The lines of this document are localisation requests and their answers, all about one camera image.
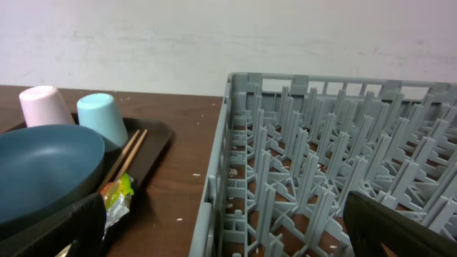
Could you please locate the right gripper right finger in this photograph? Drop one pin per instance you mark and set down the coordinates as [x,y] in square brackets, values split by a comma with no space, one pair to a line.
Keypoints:
[372,227]

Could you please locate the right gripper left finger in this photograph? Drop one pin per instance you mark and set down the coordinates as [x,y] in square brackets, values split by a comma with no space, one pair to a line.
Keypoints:
[45,238]

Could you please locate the foil snack wrapper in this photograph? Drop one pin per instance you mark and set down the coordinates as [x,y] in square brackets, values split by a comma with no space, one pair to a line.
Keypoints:
[118,198]

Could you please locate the dark blue plate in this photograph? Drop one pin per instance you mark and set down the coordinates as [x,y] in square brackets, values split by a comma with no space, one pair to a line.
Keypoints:
[45,169]

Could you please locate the grey dishwasher rack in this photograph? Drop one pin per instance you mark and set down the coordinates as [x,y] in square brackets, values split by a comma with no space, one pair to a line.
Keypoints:
[289,149]

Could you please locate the left wooden chopstick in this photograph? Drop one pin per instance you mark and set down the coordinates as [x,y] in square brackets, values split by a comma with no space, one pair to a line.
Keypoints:
[118,163]

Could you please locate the wooden chopstick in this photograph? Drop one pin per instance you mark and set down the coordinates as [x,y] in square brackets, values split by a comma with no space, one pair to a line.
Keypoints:
[118,163]
[131,155]

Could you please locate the right wooden chopstick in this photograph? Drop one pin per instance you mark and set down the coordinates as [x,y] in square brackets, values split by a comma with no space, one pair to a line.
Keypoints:
[131,155]

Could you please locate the light blue plastic cup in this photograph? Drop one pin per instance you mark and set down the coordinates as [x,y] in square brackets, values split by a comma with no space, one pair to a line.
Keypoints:
[100,113]

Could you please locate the white plastic cup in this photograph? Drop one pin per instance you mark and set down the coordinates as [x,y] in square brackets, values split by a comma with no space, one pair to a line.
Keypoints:
[44,105]

